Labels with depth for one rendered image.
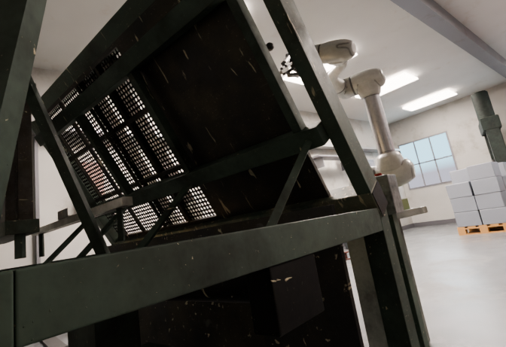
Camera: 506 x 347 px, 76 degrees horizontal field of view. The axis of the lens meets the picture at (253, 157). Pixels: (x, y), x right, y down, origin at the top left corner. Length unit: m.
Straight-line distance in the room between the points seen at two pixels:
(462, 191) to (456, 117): 4.00
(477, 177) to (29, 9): 7.31
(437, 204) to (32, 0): 11.09
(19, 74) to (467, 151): 10.81
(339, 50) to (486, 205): 6.10
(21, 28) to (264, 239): 0.59
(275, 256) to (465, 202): 6.89
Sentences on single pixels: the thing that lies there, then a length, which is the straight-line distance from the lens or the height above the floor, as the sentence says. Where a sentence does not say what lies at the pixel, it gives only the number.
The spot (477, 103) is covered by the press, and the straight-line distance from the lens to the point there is 10.08.
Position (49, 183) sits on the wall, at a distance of 5.03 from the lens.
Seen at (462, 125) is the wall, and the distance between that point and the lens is 11.09.
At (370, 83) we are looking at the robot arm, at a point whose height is 1.54.
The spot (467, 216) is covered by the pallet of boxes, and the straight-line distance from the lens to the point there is 7.58.
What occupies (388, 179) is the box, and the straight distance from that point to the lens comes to 1.60.
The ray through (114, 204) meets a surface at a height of 1.00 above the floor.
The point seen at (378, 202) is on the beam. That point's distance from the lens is 1.41.
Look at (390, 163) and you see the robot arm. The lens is 2.10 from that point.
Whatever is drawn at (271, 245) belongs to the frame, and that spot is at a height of 0.75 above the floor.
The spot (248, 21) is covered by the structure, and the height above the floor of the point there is 1.52.
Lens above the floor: 0.79
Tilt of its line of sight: 12 degrees up
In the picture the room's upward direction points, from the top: 9 degrees counter-clockwise
